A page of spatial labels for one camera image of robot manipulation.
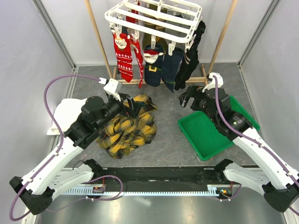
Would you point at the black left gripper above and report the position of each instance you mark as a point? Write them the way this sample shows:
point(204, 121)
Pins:
point(136, 106)

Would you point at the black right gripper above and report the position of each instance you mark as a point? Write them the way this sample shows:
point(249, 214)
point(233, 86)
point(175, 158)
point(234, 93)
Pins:
point(195, 91)

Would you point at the black beige stripe sock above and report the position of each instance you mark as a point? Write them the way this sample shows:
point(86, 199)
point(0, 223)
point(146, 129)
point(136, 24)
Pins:
point(198, 39)
point(188, 65)

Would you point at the navy green stripe sock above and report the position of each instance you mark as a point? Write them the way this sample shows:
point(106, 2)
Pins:
point(170, 67)

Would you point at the navy santa sock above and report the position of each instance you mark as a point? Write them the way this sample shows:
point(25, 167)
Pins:
point(153, 65)

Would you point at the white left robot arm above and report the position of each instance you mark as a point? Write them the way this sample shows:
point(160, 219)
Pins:
point(40, 187)

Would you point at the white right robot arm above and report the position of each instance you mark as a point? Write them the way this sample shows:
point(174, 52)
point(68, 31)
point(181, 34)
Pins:
point(279, 183)

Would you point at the white plastic clip hanger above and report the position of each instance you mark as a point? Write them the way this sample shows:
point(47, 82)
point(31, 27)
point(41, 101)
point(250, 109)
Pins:
point(173, 20)

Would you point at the yellow black plaid cloth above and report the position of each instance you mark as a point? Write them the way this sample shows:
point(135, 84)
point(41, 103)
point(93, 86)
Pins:
point(121, 135)

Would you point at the red candy cane sock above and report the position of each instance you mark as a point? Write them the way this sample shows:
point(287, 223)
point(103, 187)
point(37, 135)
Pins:
point(138, 54)

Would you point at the green plastic tray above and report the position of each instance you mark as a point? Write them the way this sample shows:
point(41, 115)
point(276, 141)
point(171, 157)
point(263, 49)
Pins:
point(203, 136)

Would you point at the red cat face sock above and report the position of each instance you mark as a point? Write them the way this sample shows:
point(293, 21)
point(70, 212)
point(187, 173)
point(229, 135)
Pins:
point(123, 56)

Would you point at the white folded towel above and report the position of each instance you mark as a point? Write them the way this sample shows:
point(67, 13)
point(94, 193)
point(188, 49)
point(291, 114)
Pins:
point(68, 111)

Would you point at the olive orange sock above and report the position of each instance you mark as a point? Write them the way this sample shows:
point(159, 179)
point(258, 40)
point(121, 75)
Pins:
point(147, 37)

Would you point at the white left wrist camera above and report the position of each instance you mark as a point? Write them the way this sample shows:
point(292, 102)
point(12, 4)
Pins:
point(112, 88)

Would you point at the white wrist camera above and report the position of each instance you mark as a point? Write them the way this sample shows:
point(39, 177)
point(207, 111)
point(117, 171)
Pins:
point(216, 81)
point(112, 88)

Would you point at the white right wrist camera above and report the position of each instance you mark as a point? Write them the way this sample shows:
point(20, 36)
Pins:
point(216, 81)

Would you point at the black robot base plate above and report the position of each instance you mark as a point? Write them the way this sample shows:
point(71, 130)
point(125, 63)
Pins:
point(145, 179)

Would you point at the light blue cable duct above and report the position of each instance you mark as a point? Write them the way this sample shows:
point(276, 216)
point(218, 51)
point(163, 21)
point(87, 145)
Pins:
point(90, 191)

